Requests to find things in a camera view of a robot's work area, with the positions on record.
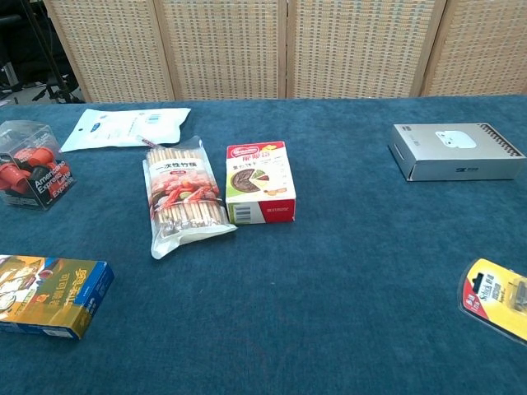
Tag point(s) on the transparent box of red capsules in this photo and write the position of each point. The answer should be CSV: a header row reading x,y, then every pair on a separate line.
x,y
39,181

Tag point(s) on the red white snack box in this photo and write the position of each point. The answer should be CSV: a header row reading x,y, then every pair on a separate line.
x,y
257,177

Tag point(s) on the clear snack stick packet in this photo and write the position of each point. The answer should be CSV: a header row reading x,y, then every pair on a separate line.
x,y
183,193

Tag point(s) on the silver earbuds box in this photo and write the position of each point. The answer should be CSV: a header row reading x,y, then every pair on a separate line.
x,y
436,152

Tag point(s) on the yellow blue carton box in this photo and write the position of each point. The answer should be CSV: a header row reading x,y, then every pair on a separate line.
x,y
49,296

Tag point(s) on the blue felt table cover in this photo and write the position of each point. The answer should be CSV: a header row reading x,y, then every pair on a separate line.
x,y
329,267

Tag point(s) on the wicker folding screen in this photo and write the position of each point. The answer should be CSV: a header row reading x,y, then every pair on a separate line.
x,y
230,45

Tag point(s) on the white plastic pouch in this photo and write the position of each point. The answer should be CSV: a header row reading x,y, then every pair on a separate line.
x,y
123,127

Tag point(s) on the yellow razor blister pack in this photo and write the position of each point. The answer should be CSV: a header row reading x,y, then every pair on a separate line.
x,y
494,300

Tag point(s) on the black tripod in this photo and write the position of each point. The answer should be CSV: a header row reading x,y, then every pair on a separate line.
x,y
43,39

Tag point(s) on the black office chair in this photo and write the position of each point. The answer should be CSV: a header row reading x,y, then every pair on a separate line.
x,y
8,29

